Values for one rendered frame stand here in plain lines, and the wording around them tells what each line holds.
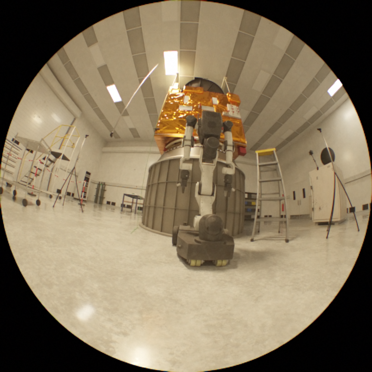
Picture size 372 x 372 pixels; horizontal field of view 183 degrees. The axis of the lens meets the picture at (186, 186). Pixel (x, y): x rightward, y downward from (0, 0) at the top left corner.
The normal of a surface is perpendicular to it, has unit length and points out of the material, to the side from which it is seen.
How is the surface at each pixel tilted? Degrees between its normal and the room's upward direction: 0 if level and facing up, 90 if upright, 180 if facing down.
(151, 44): 180
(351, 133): 90
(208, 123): 105
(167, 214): 90
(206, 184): 86
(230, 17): 180
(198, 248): 90
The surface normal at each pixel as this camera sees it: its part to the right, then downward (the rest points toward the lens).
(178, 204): -0.29, -0.24
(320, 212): -1.00, -0.10
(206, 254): 0.00, -0.22
